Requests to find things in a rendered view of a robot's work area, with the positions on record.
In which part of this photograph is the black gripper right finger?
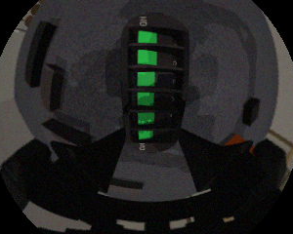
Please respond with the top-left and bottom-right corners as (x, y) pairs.
(178, 129), (253, 192)

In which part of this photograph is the dark grey switch panel with green rocker switches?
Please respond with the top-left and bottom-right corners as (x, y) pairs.
(120, 13), (190, 153)

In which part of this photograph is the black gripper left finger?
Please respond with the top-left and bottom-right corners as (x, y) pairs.
(50, 128), (126, 194)

